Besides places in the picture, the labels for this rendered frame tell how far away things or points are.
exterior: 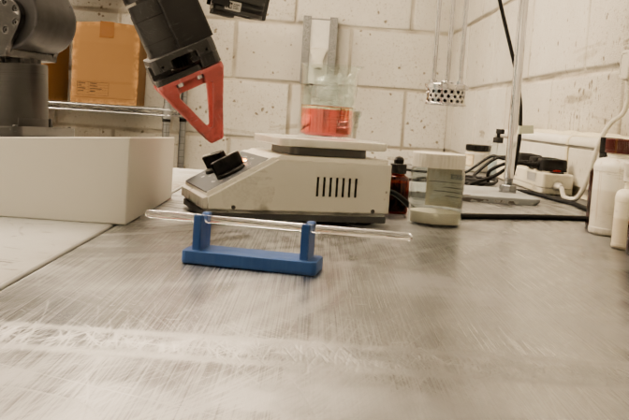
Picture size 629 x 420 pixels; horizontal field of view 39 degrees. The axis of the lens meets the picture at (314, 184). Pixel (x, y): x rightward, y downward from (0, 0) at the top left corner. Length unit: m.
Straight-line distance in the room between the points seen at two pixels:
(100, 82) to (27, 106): 2.21
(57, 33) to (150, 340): 0.55
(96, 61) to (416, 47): 1.20
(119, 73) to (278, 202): 2.28
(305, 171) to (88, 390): 0.56
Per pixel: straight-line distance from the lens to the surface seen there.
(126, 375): 0.39
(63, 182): 0.84
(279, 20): 3.44
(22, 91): 0.94
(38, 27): 0.92
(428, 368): 0.42
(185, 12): 0.87
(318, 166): 0.90
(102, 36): 3.15
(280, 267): 0.63
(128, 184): 0.83
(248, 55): 3.43
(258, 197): 0.88
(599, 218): 1.03
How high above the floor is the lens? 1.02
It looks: 5 degrees down
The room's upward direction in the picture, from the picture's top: 4 degrees clockwise
